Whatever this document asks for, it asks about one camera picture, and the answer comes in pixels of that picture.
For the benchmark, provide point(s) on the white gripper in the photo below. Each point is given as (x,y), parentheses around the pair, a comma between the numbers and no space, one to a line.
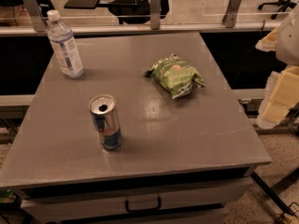
(289,42)

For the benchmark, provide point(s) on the clear blue-label plastic bottle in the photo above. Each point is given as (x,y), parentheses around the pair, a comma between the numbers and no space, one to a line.
(64,46)

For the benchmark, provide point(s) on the redbull can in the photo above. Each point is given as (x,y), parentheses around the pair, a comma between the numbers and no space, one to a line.
(103,109)

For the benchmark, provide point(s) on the black office chair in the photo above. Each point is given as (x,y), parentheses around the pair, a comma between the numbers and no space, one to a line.
(282,4)

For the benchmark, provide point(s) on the green chip bag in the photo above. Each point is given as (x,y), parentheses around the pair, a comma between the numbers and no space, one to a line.
(176,76)

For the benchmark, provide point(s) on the grey cabinet drawer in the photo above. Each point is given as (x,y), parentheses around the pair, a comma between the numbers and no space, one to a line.
(189,203)

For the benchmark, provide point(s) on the right metal rail bracket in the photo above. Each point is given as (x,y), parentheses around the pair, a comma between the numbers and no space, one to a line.
(230,16)

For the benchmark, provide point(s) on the metal rail bracket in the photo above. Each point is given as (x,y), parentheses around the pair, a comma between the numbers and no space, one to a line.
(230,16)
(155,14)
(38,22)

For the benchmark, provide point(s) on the middle metal rail bracket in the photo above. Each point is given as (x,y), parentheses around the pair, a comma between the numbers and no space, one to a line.
(155,14)

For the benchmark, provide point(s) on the black drawer handle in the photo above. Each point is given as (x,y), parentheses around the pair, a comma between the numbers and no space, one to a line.
(143,206)

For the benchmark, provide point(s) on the left metal rail bracket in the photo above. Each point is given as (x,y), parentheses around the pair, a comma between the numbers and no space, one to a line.
(38,22)

